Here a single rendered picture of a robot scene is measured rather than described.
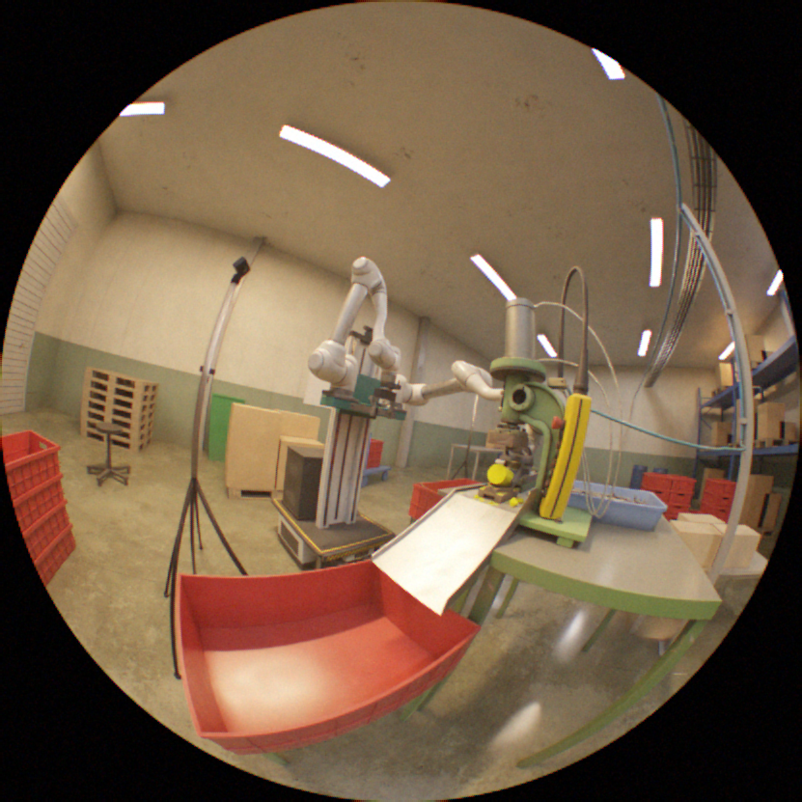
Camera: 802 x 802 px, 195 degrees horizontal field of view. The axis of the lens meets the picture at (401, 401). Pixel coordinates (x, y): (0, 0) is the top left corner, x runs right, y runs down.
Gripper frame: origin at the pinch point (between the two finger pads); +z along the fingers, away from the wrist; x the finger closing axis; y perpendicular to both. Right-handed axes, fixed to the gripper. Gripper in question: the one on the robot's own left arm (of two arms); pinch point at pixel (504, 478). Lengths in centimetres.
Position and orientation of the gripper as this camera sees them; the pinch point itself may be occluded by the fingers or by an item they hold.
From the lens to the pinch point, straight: 90.1
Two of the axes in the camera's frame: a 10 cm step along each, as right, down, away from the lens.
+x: 6.4, 0.5, -7.7
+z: -7.2, 3.9, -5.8
